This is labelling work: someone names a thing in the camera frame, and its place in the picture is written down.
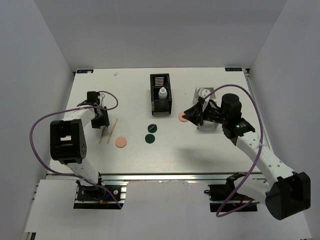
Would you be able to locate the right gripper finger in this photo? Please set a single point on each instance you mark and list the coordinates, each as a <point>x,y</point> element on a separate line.
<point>194,119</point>
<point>195,109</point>

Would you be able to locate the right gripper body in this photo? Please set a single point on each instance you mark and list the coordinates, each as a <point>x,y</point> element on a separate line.
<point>213,114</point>

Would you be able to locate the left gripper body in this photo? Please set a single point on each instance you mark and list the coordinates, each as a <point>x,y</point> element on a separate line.
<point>101,120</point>

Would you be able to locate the wooden stick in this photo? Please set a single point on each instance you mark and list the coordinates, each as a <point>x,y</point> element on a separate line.
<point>112,130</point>
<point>102,135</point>

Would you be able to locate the white lotion bottle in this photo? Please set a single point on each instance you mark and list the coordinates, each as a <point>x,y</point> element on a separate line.
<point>162,94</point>

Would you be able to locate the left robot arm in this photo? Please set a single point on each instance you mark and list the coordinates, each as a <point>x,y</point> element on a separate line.
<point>67,138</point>

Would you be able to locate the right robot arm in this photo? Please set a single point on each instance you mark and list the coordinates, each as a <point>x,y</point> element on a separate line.
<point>285,191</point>

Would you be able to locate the right peach makeup sponge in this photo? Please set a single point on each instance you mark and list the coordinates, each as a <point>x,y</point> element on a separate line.
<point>181,117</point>

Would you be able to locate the peach makeup sponge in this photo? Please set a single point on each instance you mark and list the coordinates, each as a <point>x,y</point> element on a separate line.
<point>181,117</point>
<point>120,142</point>

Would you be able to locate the left peach makeup sponge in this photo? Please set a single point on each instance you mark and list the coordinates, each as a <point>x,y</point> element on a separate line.
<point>120,142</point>

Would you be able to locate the white slotted organizer box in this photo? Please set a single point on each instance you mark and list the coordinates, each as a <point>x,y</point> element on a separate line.
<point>207,126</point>

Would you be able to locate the right blue table sticker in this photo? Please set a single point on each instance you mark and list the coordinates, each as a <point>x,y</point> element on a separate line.
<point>233,69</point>

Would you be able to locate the blue table sticker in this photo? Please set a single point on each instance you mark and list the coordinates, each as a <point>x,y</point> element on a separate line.
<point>233,69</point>
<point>84,71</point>

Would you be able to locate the upper green round compact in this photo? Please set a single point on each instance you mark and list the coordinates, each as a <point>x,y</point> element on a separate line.
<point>152,128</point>

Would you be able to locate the green round compact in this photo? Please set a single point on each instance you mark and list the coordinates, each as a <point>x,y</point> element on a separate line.
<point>152,128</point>
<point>149,138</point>

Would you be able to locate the black slotted organizer box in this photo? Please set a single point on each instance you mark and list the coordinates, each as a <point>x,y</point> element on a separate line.
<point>156,82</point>

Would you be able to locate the lower green round compact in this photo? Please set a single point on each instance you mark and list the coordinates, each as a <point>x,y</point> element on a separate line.
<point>149,138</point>

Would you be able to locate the left blue table sticker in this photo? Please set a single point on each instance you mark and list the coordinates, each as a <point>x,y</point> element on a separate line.
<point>84,71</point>

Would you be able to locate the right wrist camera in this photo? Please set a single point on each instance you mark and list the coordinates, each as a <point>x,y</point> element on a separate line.
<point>204,94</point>

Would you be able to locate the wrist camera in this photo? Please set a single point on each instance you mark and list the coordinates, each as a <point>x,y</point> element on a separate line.
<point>204,94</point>
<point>101,99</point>

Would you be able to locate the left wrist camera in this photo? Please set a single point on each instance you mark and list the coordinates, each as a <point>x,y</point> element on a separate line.
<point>101,99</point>

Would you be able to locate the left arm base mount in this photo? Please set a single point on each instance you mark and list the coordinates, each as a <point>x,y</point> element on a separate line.
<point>94,198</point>

